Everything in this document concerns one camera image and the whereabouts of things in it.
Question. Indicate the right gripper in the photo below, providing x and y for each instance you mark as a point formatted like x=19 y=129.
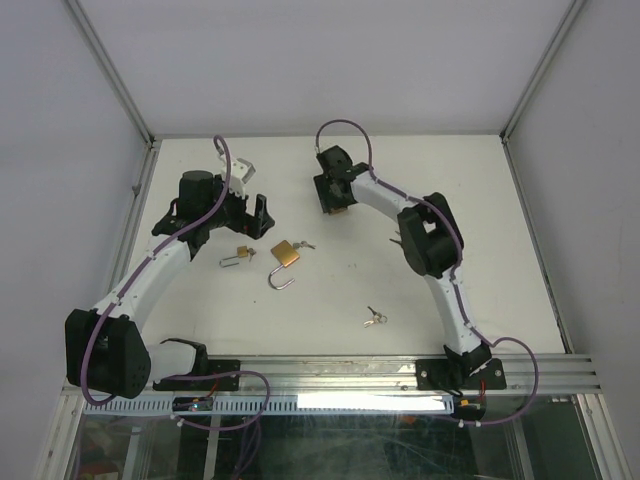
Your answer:
x=326 y=201

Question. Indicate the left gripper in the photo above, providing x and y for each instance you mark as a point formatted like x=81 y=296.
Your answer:
x=247 y=223

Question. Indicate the medium brass padlock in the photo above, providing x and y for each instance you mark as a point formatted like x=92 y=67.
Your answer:
x=286 y=255

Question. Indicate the small brass padlock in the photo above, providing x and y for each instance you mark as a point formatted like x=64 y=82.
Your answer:
x=241 y=253

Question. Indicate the silver key set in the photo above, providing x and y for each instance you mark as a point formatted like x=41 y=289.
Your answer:
x=303 y=244
x=376 y=318

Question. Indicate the black headed key set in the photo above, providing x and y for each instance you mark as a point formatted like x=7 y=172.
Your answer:
x=396 y=239

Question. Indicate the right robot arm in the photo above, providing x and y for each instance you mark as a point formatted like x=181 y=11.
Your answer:
x=431 y=244

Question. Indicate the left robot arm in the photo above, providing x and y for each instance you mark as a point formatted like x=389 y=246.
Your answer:
x=104 y=348

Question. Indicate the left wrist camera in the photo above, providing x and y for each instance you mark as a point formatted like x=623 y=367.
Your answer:
x=236 y=175

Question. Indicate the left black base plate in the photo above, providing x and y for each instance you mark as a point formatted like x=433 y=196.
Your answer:
x=221 y=374

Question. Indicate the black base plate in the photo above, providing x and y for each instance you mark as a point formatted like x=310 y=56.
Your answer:
x=440 y=374
x=221 y=374

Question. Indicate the white slotted cable duct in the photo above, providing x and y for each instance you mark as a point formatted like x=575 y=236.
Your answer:
x=300 y=404

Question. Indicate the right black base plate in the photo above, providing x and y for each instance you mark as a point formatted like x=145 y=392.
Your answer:
x=440 y=374

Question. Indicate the aluminium mounting rail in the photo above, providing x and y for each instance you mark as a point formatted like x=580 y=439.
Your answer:
x=548 y=374

